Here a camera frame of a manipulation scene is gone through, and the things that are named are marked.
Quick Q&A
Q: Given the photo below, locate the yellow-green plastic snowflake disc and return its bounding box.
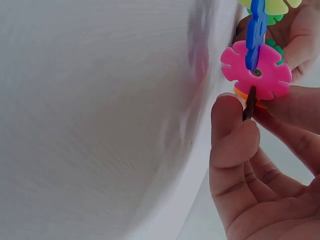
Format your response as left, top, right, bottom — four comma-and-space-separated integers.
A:
236, 0, 302, 16

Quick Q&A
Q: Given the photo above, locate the person's left hand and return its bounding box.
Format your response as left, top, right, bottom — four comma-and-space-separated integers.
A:
233, 0, 320, 85

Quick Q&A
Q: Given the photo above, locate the green plastic snowflake disc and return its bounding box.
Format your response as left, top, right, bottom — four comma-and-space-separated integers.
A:
264, 38, 285, 66
246, 7, 285, 26

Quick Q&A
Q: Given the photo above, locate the person's right hand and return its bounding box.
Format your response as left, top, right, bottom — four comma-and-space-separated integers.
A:
209, 84, 320, 240

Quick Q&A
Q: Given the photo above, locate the orange plastic snowflake disc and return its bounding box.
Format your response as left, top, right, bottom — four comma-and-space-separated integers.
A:
233, 86, 267, 109

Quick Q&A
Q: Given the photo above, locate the blue plastic snowflake disc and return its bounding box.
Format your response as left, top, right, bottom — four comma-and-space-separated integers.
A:
245, 0, 268, 72

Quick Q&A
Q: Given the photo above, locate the pink plastic snowflake disc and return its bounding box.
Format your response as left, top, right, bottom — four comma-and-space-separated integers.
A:
220, 39, 293, 101

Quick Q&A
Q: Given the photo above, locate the dark brown plastic snowflake disc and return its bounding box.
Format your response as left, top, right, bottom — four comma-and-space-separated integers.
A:
242, 85, 258, 123

